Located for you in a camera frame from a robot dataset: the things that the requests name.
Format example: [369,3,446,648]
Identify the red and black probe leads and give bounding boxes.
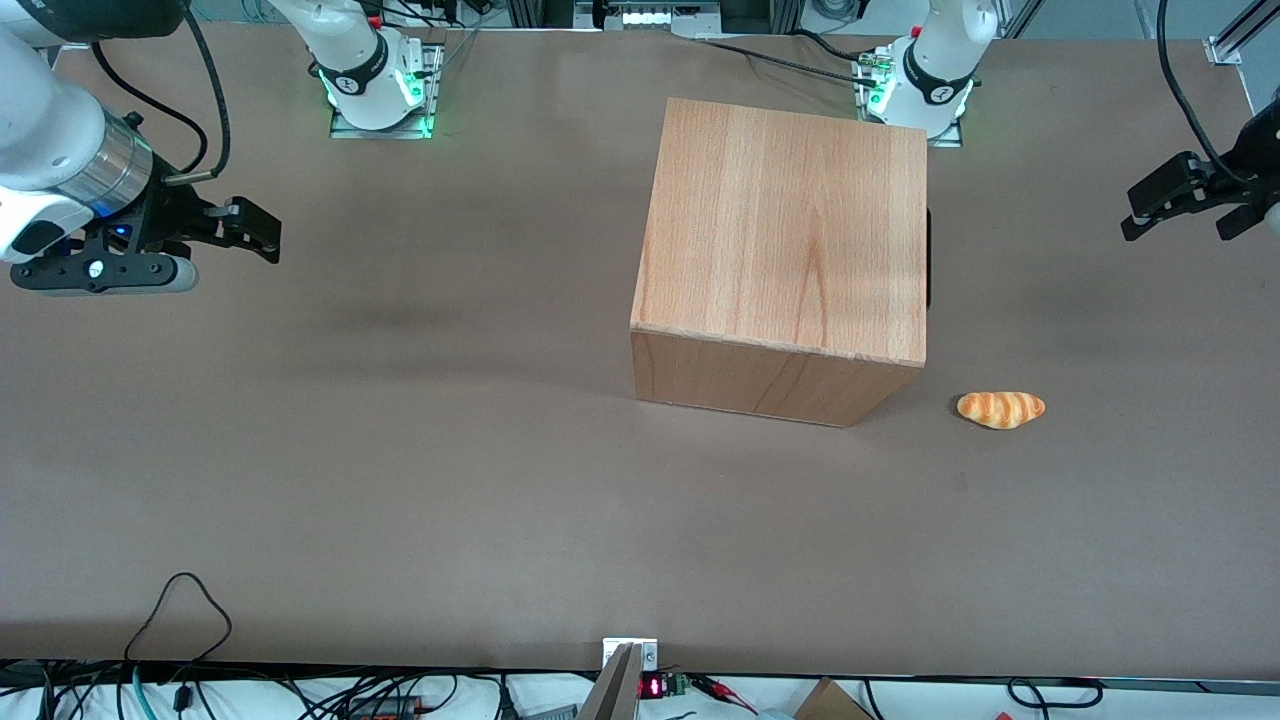
[688,674,763,717]

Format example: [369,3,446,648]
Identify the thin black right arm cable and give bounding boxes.
[90,42,209,173]

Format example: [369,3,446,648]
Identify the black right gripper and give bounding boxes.
[100,183,282,264]

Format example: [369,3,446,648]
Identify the brown cardboard piece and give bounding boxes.
[794,678,874,720]

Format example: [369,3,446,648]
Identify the wooden beam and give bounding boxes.
[574,643,643,720]

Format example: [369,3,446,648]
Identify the orange croissant bread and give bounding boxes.
[957,391,1047,431]

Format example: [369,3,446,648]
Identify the black looped thin cable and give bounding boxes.
[124,572,234,665]

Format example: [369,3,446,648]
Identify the aluminium frame profile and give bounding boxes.
[1203,0,1280,67]

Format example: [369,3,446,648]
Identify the short curved black cable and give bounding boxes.
[793,30,876,63]

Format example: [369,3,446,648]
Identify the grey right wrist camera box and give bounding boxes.
[10,254,199,297]

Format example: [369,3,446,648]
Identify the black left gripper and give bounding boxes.
[1121,90,1280,242]

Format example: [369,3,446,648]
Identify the black coiled cable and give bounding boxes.
[1004,677,1105,714]

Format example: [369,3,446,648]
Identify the small metal bracket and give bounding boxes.
[602,637,660,673]

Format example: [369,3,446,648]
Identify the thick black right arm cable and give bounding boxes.
[165,5,233,187]

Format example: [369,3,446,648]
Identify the long black table cable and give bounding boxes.
[695,38,881,83]

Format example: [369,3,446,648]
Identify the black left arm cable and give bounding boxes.
[1156,0,1249,187]

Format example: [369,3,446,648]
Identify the wooden drawer cabinet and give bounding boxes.
[630,97,929,429]

